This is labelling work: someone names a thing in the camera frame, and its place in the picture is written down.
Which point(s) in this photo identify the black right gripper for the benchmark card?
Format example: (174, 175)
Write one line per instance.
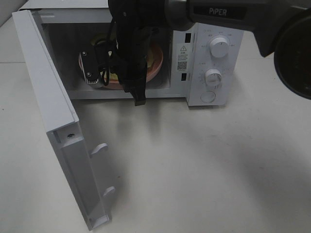
(134, 21)

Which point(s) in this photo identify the pink plate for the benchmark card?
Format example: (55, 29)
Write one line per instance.
(92, 67)

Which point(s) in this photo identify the sandwich with green lettuce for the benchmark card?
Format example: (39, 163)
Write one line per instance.
(154, 62)

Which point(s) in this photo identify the round white door button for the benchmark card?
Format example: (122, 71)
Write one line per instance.
(208, 97)

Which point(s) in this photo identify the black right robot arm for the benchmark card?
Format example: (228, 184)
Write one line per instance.
(280, 27)

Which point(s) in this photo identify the white warning label sticker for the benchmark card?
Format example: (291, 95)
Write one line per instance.
(182, 57)

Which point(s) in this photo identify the white microwave oven body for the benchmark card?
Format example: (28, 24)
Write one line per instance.
(58, 39)

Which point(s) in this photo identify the lower white microwave knob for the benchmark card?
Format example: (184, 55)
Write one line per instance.
(213, 77)

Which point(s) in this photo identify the white microwave knob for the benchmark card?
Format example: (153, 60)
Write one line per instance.
(219, 46)
(213, 77)

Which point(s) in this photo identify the upper white microwave knob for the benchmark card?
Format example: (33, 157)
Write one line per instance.
(219, 46)

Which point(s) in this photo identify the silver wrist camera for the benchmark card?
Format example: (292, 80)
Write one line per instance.
(89, 67)

